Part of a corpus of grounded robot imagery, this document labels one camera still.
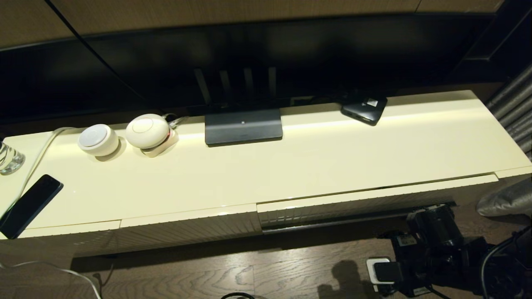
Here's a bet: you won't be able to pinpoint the cream ribbed drawer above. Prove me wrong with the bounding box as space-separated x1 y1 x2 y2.
256 174 499 235

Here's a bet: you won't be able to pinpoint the white ribbed cabinet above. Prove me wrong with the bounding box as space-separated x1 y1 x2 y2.
0 89 532 258

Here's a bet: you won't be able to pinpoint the black set-top box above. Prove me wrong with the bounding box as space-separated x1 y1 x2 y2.
341 96 388 126

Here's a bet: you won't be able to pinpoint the grey pleated curtain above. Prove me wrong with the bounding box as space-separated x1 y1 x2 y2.
476 62 532 218

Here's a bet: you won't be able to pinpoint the black flat television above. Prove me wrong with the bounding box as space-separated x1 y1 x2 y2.
0 15 505 125

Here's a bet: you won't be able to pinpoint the large white round speaker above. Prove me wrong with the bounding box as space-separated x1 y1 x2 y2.
125 113 180 158

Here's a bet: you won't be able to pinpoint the small white round speaker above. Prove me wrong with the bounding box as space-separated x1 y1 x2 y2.
78 124 120 157

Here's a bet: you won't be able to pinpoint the black smartphone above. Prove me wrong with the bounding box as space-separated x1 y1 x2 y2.
0 174 64 240

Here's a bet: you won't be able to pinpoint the clear drinking glass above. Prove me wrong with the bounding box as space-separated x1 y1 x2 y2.
0 141 25 175

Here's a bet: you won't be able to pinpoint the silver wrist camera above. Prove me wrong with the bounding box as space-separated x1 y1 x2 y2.
367 257 402 293

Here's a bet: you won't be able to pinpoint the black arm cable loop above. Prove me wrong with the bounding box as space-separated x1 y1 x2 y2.
480 226 532 299

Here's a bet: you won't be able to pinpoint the grey television base plate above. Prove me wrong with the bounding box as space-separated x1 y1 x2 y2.
204 109 284 147

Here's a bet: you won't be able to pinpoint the black wall frame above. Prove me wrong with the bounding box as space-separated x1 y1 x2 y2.
447 0 532 83

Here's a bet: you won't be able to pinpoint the white speaker plug cables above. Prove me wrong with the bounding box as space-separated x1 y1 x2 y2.
164 113 190 129

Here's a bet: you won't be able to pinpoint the thin white floor cable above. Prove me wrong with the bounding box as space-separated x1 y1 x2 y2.
0 260 102 299

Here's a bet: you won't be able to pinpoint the thick white power cable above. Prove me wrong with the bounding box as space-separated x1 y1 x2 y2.
0 127 79 221

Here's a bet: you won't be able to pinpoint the thin black hanging cable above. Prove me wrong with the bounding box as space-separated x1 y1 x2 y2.
44 0 154 104

